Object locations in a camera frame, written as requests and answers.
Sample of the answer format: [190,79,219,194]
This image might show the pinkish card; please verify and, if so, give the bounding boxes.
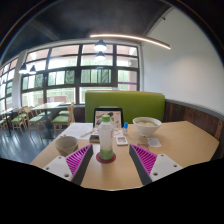
[137,142,150,150]

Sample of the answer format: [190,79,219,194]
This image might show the hanging pendant lamps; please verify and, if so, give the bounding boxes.
[18,38,108,75]

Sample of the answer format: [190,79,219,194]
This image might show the flat round red coaster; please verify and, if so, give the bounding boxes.
[95,151,117,164]

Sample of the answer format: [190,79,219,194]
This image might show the clear bottle with green cap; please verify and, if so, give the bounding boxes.
[97,114,115,161]

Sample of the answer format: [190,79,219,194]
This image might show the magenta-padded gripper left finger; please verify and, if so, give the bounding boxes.
[43,144,95,186]

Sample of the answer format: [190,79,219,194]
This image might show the long linear ceiling light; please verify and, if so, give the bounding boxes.
[89,33,172,50]

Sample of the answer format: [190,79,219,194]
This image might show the white paper sheet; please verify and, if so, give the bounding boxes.
[59,122,95,140]

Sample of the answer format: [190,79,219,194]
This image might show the green upholstered booth bench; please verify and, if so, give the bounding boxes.
[84,90,166,125]

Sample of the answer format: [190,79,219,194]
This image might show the white card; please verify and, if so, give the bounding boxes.
[146,137,162,148]

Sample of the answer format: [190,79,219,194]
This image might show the wooden dining table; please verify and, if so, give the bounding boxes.
[31,101,65,138]

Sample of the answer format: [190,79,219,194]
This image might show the beige patterned paper cup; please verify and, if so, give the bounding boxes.
[54,134,80,158]

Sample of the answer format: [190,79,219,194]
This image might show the white ceramic bowl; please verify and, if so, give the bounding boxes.
[132,116,163,138]

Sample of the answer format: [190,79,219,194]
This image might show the small white flat device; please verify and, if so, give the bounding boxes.
[115,135,129,147]

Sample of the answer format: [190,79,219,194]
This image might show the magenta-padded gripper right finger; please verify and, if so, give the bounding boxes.
[128,144,184,186]

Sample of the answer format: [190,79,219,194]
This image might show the green-seated wooden chairs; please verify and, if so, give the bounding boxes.
[0,102,77,138]

